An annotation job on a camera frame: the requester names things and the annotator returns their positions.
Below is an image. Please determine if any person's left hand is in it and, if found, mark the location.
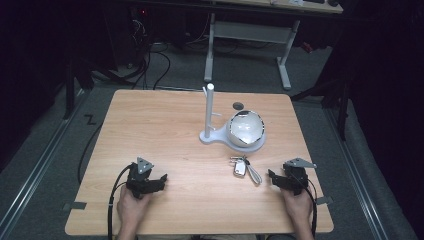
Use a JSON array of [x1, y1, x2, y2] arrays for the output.
[[116, 185, 153, 232]]

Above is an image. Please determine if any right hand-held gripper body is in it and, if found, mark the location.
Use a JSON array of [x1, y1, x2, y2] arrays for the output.
[[278, 157, 318, 196]]

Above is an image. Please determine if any white bowl with silver rim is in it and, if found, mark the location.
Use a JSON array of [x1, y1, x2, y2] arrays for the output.
[[226, 109, 267, 148]]

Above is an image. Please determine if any grey tape strip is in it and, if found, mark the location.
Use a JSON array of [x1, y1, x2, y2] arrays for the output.
[[61, 201, 88, 212], [315, 195, 334, 206]]

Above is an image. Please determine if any bundle of black floor cables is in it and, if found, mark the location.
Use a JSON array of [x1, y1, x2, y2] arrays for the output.
[[113, 41, 172, 91]]

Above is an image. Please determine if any white stand with pegs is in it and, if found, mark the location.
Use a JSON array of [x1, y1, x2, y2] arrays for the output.
[[198, 82, 267, 154]]

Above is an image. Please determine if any person's right hand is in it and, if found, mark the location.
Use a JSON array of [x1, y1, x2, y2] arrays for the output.
[[281, 188, 315, 229]]

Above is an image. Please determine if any black metal stand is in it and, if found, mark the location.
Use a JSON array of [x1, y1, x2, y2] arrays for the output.
[[289, 66, 353, 142], [61, 49, 96, 121]]

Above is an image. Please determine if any desk with white metal legs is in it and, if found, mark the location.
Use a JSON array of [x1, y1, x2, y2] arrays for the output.
[[203, 0, 344, 91]]

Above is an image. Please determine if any dark computer tower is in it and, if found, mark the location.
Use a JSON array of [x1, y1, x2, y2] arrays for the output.
[[128, 5, 153, 68]]

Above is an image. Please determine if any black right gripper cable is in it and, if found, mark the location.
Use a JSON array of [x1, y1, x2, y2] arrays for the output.
[[305, 178, 318, 238]]

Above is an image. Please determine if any metal floor rail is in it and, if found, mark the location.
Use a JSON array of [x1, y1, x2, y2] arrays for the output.
[[322, 105, 391, 240], [0, 89, 88, 234]]

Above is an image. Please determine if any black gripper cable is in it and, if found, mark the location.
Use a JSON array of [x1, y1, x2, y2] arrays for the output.
[[106, 164, 134, 240], [305, 178, 318, 238]]

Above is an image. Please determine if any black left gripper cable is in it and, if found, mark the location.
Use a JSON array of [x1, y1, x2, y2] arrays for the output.
[[106, 164, 134, 240]]

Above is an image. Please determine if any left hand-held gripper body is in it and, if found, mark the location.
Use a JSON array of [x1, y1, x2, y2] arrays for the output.
[[125, 156, 160, 200]]

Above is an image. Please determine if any silver key bunch with cord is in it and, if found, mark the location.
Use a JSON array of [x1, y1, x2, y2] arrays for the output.
[[229, 155, 264, 186]]

